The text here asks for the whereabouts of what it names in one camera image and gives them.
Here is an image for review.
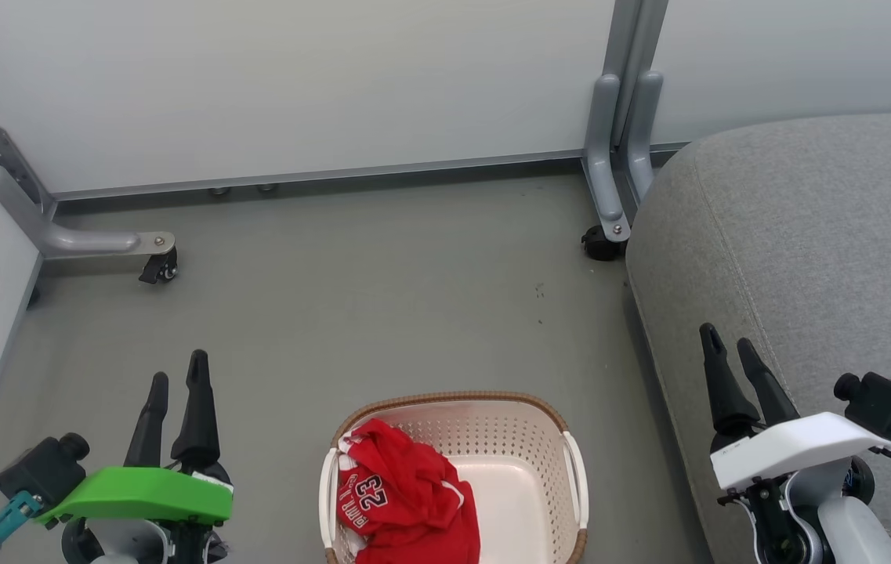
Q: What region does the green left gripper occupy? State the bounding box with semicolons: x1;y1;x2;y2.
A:
36;350;234;564

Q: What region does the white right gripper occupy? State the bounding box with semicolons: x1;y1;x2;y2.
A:
698;323;891;502

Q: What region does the red basketball jersey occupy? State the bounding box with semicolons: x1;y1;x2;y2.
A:
335;418;482;564

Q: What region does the grey fabric sofa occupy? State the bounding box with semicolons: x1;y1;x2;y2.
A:
625;110;891;564

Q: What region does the black caster wheel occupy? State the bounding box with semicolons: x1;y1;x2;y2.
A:
139;247;179;285
581;225;628;262

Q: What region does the grey curved partition foot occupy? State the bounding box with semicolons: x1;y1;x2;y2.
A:
627;70;665;206
0;164;176;260
582;73;632;243

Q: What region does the cream perforated laundry basket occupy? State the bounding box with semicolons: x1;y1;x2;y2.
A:
319;391;589;564

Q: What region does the teal left camera connector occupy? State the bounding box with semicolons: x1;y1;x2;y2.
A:
0;491;44;562

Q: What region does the grey partition base rail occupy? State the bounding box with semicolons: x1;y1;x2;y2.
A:
52;141;689;203

